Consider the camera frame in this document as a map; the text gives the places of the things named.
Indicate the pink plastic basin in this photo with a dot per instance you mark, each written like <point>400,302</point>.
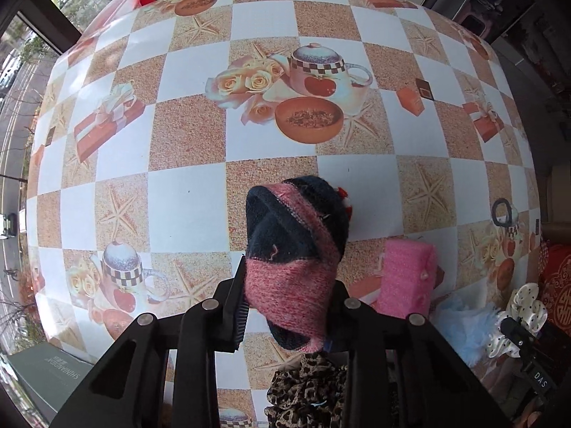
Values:
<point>111,4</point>

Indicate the large pink sponge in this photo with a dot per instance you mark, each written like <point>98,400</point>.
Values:
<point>408,276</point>

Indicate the grey cardboard box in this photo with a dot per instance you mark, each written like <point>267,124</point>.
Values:
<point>49,374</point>

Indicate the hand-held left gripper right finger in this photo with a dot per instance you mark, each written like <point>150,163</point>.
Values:
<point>357,321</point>

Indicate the pink and black knit sock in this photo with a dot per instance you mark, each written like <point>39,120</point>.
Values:
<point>285,276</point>

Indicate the person's right hand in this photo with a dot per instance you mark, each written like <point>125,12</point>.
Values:
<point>533,419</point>

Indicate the black window frame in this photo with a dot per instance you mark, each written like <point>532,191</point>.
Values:
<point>49,26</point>

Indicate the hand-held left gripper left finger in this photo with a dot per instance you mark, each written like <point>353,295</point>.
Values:
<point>234,321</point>

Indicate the white polka dot bow clip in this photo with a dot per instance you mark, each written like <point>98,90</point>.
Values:
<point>526,307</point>

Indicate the leopard print cloth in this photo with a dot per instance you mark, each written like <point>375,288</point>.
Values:
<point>308,388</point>

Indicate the purple plastic stool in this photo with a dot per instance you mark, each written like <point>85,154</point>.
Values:
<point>475,20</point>

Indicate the printed checked tablecloth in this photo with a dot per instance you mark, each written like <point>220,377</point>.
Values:
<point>187,178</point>

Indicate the red patterned cushion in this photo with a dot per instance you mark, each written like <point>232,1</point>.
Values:
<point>557,285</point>

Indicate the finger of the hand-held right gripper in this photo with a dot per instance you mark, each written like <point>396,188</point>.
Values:
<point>515,332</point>

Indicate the light blue fluffy duster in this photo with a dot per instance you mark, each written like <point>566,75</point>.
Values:
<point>464,325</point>

